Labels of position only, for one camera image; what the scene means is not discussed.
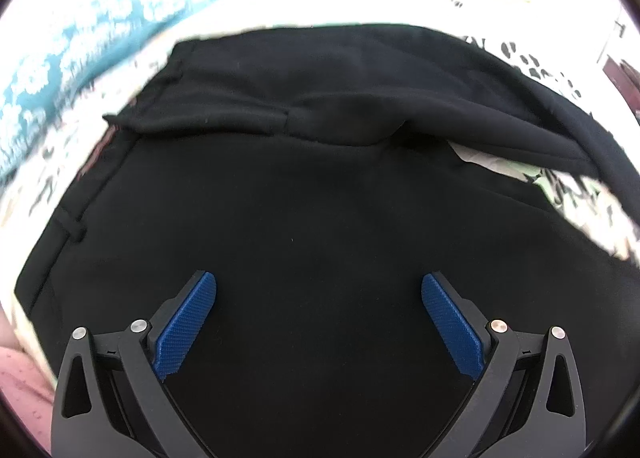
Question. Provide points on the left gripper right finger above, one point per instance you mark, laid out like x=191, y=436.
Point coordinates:
x=526, y=398

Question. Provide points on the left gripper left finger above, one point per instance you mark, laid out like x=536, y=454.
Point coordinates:
x=111, y=399

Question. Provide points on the black pants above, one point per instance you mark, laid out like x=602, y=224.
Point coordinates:
x=312, y=171

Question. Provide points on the pink dotted trousers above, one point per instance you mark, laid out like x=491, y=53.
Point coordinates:
x=23, y=386

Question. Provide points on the near blue patterned pillow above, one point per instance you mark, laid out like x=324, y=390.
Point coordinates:
x=34, y=96

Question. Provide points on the dark wooden dresser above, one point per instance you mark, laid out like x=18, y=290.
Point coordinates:
x=626, y=80

